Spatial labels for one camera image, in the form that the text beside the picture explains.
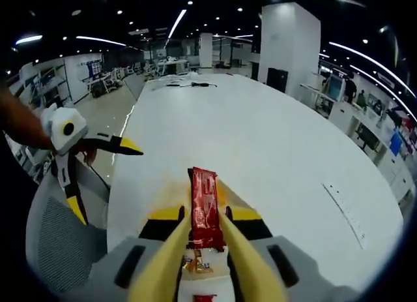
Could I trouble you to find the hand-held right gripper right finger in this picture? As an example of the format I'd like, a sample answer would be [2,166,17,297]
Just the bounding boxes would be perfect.
[224,205,324,302]

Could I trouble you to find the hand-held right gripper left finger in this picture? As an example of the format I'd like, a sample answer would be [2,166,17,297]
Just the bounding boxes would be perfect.
[89,204,186,302]

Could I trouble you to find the yellow food tongs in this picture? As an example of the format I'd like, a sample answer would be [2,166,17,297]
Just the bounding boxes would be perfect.
[127,204,291,302]

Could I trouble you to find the beige hexagonal container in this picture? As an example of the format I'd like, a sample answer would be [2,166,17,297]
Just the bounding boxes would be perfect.
[152,177,263,302]

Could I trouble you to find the long red snack bar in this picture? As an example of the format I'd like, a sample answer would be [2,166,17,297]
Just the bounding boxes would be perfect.
[188,166,227,250]

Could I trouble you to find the person's left hand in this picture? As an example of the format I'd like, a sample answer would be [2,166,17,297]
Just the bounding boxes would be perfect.
[81,147,98,166]

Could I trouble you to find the grey mesh office chair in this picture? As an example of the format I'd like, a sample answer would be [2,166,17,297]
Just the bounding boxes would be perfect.
[25,164,113,285]

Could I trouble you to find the long white counter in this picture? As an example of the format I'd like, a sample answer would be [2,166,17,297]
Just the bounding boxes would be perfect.
[299,83,416,202]

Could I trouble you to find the blue box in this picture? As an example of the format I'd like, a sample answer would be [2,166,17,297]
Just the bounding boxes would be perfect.
[389,132,404,157]

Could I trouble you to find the black square panel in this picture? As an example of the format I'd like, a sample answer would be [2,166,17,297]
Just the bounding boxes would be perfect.
[266,67,289,94]

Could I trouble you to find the white kiosk blue screen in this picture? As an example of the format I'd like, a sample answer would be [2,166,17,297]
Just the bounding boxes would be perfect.
[327,74,346,102]

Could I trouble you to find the white square pillar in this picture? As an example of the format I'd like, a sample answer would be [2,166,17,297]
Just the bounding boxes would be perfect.
[259,3,322,94]

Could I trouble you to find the table cable slot cover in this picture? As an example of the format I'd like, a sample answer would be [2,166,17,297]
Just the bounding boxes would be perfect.
[321,183,369,250]

